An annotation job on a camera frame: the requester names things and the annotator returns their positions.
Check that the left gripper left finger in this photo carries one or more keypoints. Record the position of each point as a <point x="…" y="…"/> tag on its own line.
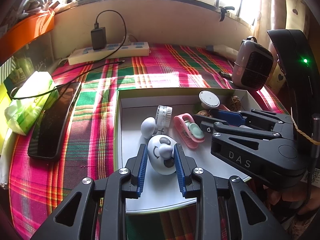
<point x="125" y="183"/>

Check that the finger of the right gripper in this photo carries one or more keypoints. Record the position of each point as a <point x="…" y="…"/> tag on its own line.
<point x="212" y="125"/>
<point x="255" y="119"/>

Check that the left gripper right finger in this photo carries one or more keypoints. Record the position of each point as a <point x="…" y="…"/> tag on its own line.
<point x="196" y="182"/>

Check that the pink clip green pad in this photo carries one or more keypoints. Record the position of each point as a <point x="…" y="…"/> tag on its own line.
<point x="189" y="131"/>

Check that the white panda egg toy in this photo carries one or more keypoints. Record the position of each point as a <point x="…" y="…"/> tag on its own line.
<point x="161" y="154"/>

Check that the brown carved walnut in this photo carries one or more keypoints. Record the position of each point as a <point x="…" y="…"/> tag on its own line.
<point x="234" y="103"/>
<point x="205" y="112"/>

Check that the pink open clip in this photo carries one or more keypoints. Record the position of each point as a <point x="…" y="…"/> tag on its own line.
<point x="222" y="107"/>

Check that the green spool white top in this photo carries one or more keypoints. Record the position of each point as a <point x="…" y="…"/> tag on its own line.
<point x="208" y="100"/>

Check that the dark small bottle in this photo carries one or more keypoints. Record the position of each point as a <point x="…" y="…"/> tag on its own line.
<point x="226" y="76"/>

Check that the small white ribbed jar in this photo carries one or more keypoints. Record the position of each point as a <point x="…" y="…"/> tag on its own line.
<point x="163" y="116"/>

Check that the small grey black heater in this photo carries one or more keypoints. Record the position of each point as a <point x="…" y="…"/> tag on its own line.
<point x="252" y="66"/>

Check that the white small egg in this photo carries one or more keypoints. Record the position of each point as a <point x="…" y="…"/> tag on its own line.
<point x="148" y="127"/>

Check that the green white shallow box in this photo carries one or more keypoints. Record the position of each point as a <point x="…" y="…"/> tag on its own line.
<point x="160" y="193"/>

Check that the plaid red green cloth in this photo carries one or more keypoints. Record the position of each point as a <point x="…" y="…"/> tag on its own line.
<point x="36" y="188"/>

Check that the black smartphone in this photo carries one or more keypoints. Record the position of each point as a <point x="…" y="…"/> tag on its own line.
<point x="50" y="128"/>

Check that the black window hook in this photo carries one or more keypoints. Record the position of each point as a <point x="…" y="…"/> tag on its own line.
<point x="223" y="11"/>

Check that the green tissue pack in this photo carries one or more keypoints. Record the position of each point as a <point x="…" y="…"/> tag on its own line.
<point x="29" y="101"/>

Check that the white power strip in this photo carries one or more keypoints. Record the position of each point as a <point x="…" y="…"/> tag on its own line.
<point x="111" y="51"/>

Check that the black charger adapter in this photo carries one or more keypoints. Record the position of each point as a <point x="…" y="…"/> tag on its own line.
<point x="98" y="37"/>

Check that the green striped white box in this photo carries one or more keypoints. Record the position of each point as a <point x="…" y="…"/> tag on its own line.
<point x="7" y="68"/>

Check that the orange tray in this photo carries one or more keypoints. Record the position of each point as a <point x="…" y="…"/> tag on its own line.
<point x="25" y="32"/>

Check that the black camera mount housing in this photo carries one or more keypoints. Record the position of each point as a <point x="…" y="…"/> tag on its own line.
<point x="299" y="67"/>

